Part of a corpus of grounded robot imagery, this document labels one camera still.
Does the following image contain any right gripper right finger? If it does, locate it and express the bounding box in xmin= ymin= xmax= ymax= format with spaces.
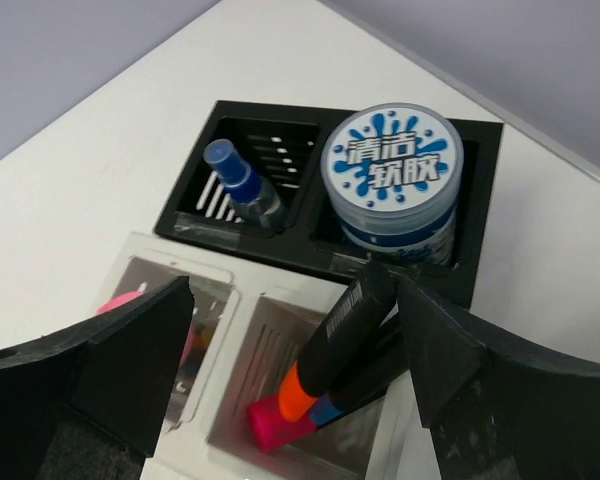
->
xmin=397 ymin=277 xmax=600 ymax=479

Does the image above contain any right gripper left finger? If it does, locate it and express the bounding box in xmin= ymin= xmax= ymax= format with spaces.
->
xmin=0 ymin=276 xmax=193 ymax=479

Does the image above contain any pink-capped pen tube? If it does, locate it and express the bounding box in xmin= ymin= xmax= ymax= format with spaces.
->
xmin=88 ymin=285 xmax=215 ymax=393

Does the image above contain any blue highlighter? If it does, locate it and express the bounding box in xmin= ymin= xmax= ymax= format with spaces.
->
xmin=309 ymin=314 xmax=409 ymax=428

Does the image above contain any pink highlighter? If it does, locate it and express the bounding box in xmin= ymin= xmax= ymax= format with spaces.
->
xmin=246 ymin=394 xmax=318 ymax=453

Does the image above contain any orange highlighter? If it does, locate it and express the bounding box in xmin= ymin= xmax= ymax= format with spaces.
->
xmin=278 ymin=260 xmax=396 ymax=422

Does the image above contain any small blue-capped bottle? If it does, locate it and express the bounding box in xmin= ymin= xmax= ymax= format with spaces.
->
xmin=203 ymin=139 xmax=287 ymax=230

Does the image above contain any white compartment organizer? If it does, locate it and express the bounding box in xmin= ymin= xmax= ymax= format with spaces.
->
xmin=100 ymin=233 xmax=440 ymax=479

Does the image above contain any black tray container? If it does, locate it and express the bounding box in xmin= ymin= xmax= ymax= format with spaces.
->
xmin=154 ymin=100 xmax=503 ymax=308

